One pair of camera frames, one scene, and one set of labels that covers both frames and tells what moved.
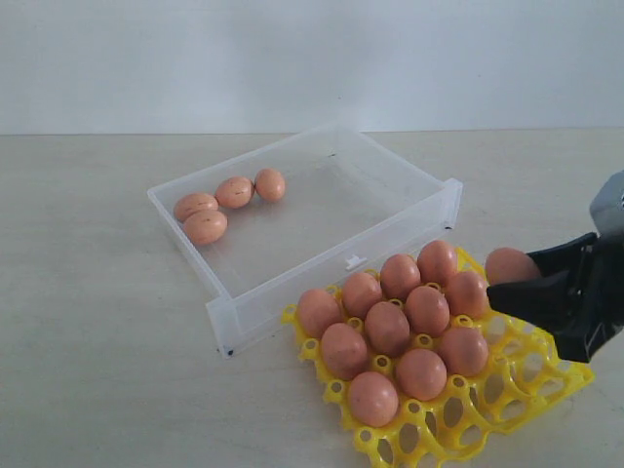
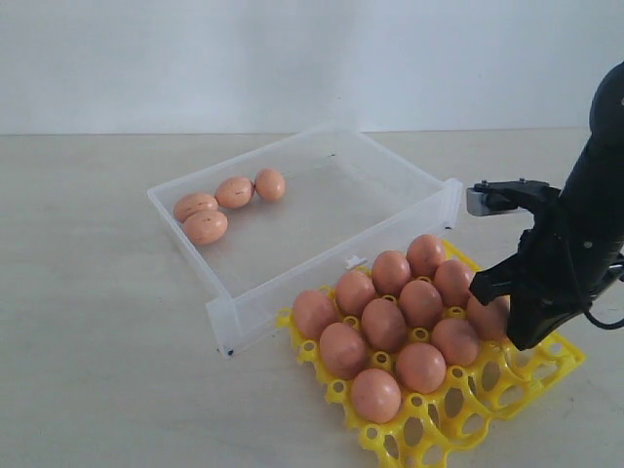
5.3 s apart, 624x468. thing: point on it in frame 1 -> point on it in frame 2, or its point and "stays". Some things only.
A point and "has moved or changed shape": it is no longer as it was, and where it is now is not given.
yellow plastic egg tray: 419,367 has moved or changed shape
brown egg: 421,373 has moved or changed shape
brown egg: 467,293 has moved or changed shape
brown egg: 361,292 has moved or changed shape
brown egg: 428,311 has moved or changed shape
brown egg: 235,192 stays
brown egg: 344,352 stays
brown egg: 373,399 stays
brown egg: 464,351 has moved or changed shape
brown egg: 437,261 has moved or changed shape
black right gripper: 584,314 -> 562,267
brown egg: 508,264 has moved or changed shape
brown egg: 400,275 has moved or changed shape
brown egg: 387,329 stays
